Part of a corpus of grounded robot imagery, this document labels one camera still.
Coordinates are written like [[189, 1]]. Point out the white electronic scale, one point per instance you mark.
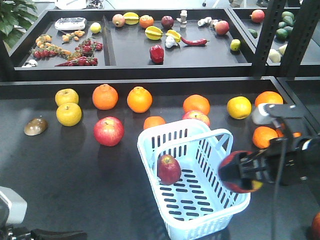
[[70, 23]]

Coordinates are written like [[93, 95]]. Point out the small orange front right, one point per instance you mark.
[[281, 134]]

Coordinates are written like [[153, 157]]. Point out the small orange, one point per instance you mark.
[[262, 136], [153, 121], [281, 134]]

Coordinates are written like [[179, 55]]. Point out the large orange right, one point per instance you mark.
[[268, 97]]

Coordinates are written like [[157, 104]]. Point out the small orange left centre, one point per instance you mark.
[[153, 121]]

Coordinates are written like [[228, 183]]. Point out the red chili pepper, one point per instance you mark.
[[192, 43]]

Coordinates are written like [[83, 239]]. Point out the black right produce table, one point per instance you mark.
[[305, 91]]

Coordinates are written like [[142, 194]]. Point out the yellow orange round fruit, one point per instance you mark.
[[239, 107]]

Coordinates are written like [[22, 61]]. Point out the large orange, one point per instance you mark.
[[268, 97], [105, 97], [196, 102], [139, 99]]

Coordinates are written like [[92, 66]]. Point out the black wooden left produce table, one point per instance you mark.
[[72, 182]]

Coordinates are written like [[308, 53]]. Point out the black upper display shelf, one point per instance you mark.
[[229, 51]]

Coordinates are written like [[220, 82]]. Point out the pink red apple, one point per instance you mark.
[[197, 115], [108, 131]]

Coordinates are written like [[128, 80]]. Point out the pink red apple centre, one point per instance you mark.
[[197, 115]]

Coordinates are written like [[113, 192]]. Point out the white garlic bulb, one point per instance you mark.
[[170, 42]]

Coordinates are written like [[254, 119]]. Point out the large orange rear centre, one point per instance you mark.
[[139, 99]]

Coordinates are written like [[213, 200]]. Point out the red yellow apple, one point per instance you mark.
[[168, 170], [315, 227], [229, 175]]

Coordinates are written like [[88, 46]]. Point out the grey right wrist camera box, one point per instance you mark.
[[266, 113]]

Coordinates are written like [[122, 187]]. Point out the large orange rear left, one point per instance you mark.
[[105, 97]]

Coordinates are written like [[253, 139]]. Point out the pink red apple left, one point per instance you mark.
[[108, 131]]

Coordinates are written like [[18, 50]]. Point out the small orange front left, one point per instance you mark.
[[262, 136]]

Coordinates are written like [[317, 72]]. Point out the red bell pepper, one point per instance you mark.
[[157, 54]]

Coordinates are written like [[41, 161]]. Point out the yellow starfruit centre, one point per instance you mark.
[[153, 33]]

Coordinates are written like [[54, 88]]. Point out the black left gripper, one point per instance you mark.
[[9, 232]]

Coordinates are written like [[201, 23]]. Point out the light blue plastic basket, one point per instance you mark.
[[198, 204]]

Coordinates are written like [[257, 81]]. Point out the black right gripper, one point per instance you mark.
[[285, 161]]

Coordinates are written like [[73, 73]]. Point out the yellow round fruit rear left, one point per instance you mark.
[[67, 95]]

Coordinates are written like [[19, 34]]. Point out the green potted plant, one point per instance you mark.
[[16, 17]]

